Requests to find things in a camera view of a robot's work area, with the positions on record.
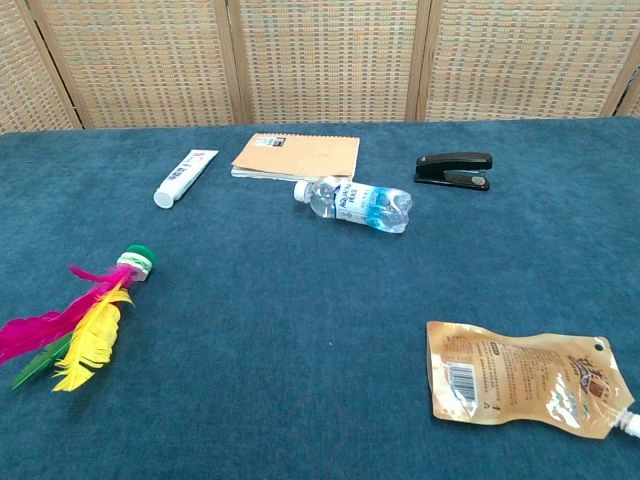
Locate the black stapler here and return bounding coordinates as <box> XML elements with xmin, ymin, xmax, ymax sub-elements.
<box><xmin>413</xmin><ymin>151</ymin><xmax>494</xmax><ymax>192</ymax></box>

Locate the brown spiral notebook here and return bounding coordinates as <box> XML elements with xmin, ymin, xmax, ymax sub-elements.
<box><xmin>230</xmin><ymin>132</ymin><xmax>361</xmax><ymax>184</ymax></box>

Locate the woven folding screen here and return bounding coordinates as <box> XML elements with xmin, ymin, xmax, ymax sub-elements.
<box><xmin>0</xmin><ymin>0</ymin><xmax>640</xmax><ymax>135</ymax></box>

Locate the blue table cloth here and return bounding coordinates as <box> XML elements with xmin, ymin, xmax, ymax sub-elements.
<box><xmin>0</xmin><ymin>115</ymin><xmax>640</xmax><ymax>480</ymax></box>

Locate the clear plastic water bottle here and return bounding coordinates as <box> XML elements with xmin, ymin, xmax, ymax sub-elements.
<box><xmin>293</xmin><ymin>175</ymin><xmax>415</xmax><ymax>236</ymax></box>

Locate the tan spouted drink pouch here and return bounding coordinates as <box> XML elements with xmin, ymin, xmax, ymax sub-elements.
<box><xmin>425</xmin><ymin>320</ymin><xmax>640</xmax><ymax>441</ymax></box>

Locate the colourful feather shuttlecock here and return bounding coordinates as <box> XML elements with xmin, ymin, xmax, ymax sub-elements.
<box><xmin>0</xmin><ymin>244</ymin><xmax>158</xmax><ymax>393</ymax></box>

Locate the white toothpaste tube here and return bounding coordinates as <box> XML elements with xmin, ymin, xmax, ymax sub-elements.
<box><xmin>152</xmin><ymin>149</ymin><xmax>220</xmax><ymax>210</ymax></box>

